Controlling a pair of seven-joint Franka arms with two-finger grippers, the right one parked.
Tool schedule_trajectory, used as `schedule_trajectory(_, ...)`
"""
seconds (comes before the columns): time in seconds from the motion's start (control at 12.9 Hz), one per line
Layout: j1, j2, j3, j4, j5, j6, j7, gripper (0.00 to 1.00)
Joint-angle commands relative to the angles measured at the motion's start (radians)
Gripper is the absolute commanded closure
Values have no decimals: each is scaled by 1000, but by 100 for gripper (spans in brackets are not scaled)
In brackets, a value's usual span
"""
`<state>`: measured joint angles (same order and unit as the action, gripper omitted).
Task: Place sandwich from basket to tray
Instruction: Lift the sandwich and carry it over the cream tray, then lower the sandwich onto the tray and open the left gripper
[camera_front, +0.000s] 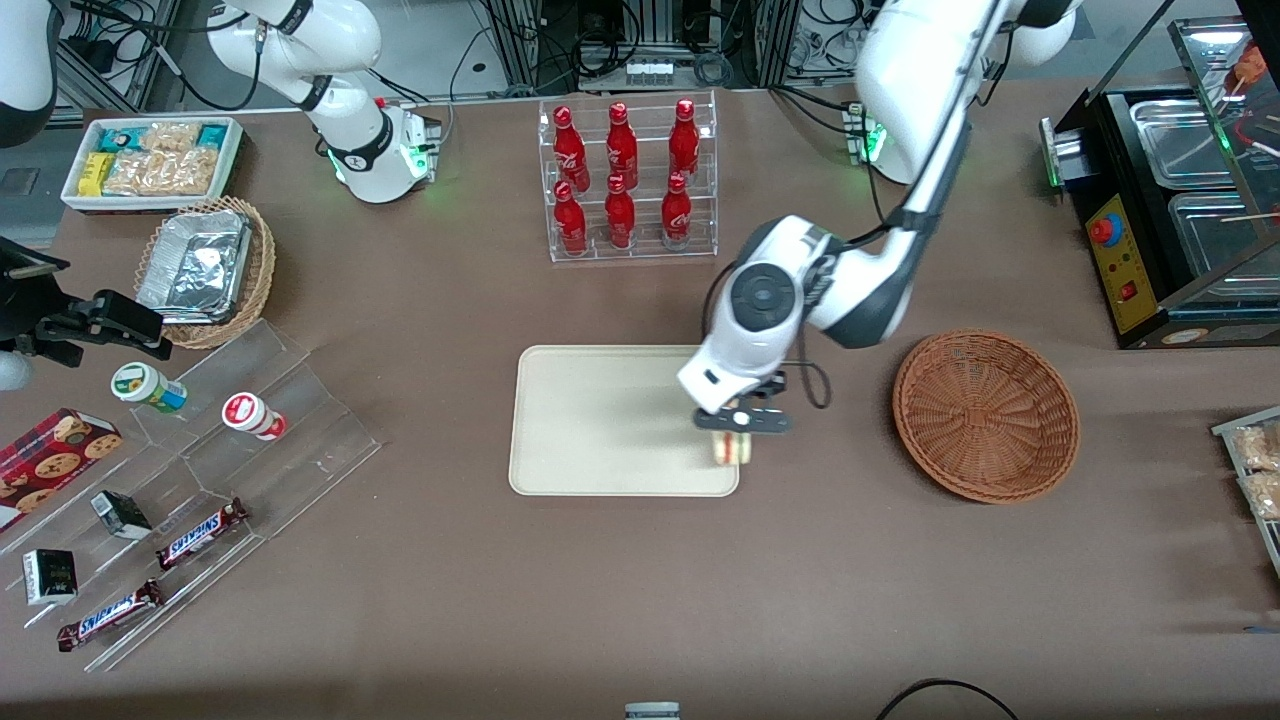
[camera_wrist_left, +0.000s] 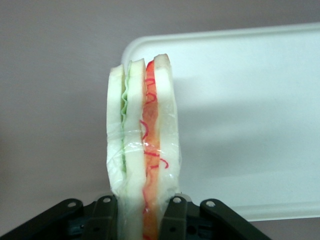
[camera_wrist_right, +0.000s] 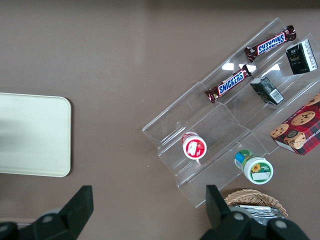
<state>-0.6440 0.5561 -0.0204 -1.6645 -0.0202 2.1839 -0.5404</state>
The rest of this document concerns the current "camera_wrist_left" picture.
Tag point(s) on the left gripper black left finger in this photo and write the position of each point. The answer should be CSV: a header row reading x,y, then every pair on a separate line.
x,y
62,220

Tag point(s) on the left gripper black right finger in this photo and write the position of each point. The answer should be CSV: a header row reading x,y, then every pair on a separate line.
x,y
212,220

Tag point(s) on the triangular sandwich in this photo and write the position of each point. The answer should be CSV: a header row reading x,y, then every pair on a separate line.
x,y
135,140

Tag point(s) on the cream rectangular plastic tray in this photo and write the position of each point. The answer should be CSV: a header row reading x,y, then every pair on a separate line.
x,y
237,112

